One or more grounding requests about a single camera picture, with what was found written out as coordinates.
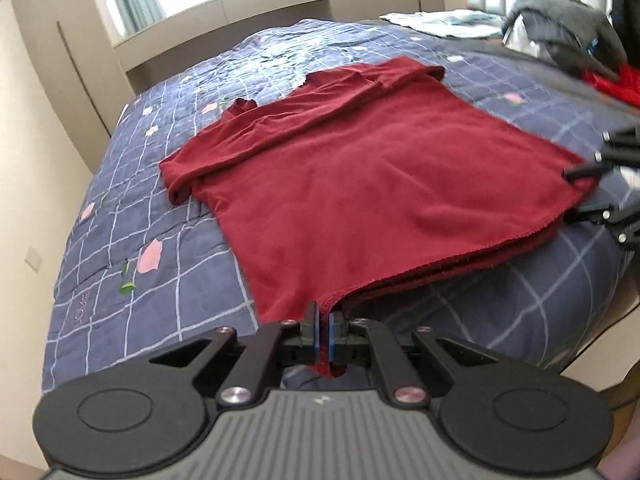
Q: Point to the dark red shirt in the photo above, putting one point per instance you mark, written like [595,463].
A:
[370,179]

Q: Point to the blue floral checked quilt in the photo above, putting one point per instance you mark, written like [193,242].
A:
[138,273]

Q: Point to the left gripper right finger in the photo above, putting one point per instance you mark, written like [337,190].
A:
[413,369]

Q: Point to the grey quilted bed cover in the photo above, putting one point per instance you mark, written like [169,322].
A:
[550,65]

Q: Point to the beige wall socket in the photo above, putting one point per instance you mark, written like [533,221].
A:
[33,259]

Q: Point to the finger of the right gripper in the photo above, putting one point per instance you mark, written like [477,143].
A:
[621,223]
[620,148]

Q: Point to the grey garment pile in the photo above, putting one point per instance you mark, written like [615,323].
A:
[566,33]

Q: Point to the light blue patterned cloth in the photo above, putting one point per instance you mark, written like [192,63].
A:
[460,23]

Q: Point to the beige window desk cabinet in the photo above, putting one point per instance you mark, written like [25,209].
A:
[167,49]

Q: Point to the bright red garment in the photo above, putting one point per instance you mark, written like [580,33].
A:
[625,88]

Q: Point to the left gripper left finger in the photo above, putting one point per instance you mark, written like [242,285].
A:
[227,368]

